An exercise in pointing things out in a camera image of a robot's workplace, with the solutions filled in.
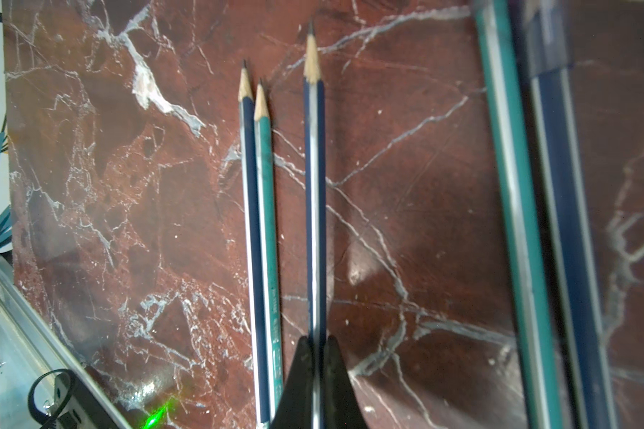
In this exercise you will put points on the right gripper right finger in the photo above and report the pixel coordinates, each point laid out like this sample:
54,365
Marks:
341,408

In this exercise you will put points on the dark blue capped pencil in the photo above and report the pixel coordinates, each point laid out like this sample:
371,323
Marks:
548,60

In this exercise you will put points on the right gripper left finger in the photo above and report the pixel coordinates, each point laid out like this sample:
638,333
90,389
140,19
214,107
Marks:
295,407

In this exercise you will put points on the aluminium front rail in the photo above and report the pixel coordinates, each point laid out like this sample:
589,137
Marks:
28,349

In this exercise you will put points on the dark blue printed pencil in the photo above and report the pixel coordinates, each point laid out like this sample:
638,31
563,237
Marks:
314,126

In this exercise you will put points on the green pencil with eraser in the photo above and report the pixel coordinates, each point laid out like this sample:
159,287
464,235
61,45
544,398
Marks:
534,326

